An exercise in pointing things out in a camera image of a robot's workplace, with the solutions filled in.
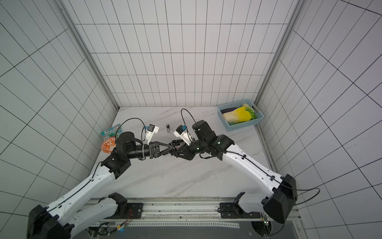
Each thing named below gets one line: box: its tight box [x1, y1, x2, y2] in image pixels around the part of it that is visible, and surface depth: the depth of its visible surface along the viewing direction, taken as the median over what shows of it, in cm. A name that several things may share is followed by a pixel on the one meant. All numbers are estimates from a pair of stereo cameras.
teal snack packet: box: [100, 123, 122, 141], surface depth 103 cm
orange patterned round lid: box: [100, 137, 117, 154], surface depth 97 cm
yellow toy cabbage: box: [222, 103, 257, 123], surface depth 108 cm
